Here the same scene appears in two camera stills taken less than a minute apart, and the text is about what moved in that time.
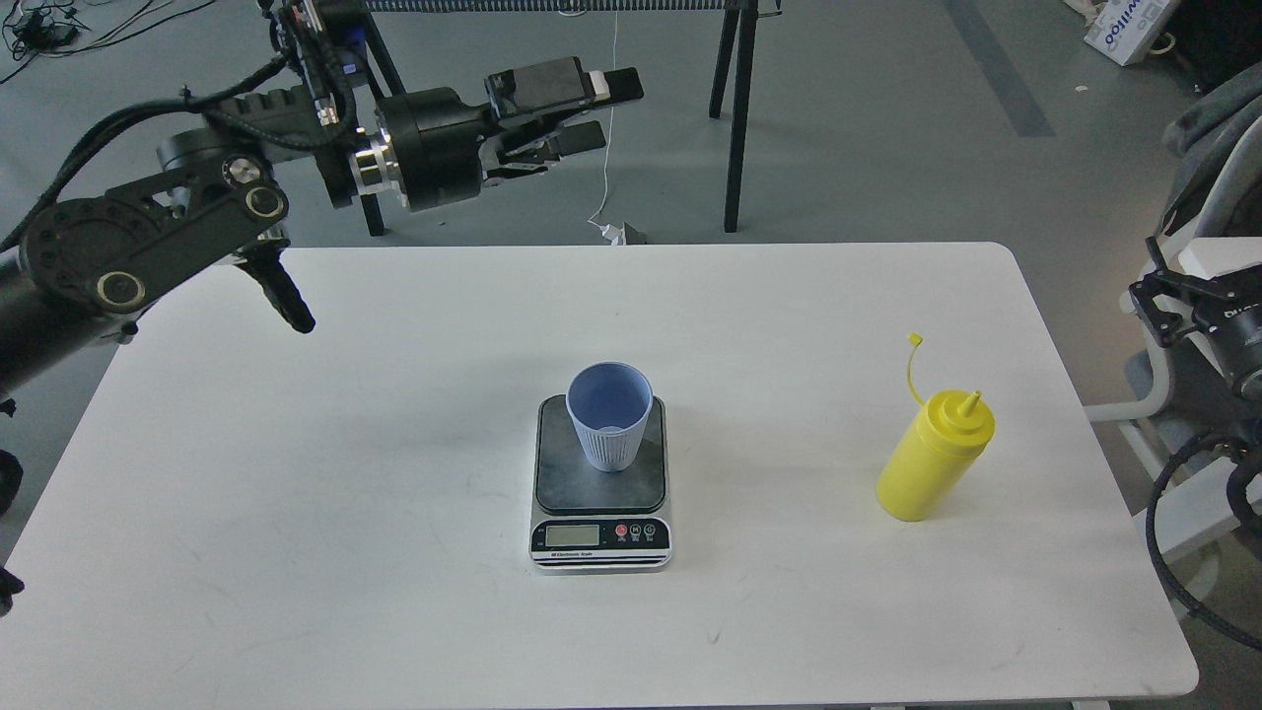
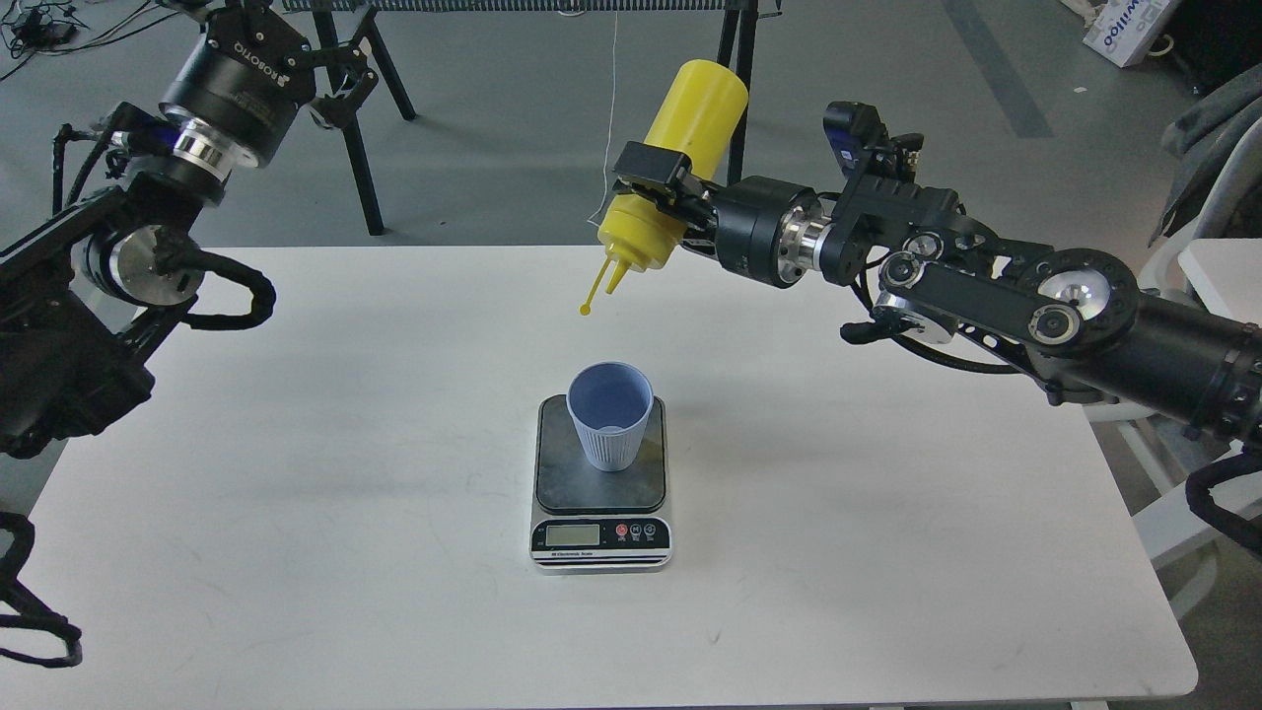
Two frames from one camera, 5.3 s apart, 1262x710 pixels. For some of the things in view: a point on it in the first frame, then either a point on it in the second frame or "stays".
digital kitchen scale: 587,521 stays
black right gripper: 1235,323 -> 761,226
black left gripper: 437,139 -> 238,88
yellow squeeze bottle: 934,452 -> 699,110
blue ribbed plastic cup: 611,402 stays
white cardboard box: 1124,30 stays
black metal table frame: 731,86 stays
